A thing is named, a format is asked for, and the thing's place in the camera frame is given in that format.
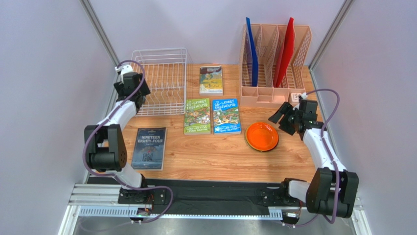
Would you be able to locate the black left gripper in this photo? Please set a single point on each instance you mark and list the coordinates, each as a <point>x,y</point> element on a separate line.
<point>119,86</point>

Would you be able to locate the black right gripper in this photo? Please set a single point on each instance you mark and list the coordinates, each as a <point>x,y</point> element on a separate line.
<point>288,118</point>

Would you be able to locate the orange plate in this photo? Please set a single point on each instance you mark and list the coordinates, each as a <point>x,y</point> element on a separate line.
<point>260,126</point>

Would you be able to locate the green plate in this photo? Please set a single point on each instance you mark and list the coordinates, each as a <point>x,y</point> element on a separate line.
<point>262,141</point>

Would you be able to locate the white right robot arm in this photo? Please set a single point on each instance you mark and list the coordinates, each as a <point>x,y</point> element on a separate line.
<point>332,191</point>

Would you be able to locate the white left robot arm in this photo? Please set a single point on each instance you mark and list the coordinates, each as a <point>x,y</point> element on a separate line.
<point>104,152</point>

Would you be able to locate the small white patterned box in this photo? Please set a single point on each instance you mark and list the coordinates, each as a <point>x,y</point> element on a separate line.
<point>294,98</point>

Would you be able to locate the blue folder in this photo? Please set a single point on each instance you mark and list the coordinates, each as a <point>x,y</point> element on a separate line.
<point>251,56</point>

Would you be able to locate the blue 26-storey treehouse book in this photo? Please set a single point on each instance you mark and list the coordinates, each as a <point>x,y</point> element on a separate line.
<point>226,118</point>

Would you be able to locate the pink plastic file organizer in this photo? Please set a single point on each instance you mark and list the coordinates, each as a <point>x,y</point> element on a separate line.
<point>268,40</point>

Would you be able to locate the red folder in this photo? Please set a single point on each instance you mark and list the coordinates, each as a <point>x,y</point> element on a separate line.
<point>286,53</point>

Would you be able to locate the nineteen eighty-four book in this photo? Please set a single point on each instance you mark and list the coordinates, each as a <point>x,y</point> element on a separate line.
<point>149,149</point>

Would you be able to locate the green 65-storey treehouse book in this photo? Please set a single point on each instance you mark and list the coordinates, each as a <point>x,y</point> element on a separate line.
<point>197,119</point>

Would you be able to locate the small yellow cover book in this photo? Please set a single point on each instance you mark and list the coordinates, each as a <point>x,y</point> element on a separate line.
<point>211,80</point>

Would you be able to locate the black base mat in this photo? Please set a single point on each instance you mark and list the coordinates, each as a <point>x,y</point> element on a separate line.
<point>192,197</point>

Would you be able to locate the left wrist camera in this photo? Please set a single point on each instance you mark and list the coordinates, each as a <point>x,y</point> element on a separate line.
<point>123,70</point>

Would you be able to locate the white wire dish rack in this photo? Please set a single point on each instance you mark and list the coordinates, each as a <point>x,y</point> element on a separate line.
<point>165,73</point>

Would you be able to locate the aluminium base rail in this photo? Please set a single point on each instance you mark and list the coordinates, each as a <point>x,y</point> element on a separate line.
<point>103,200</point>

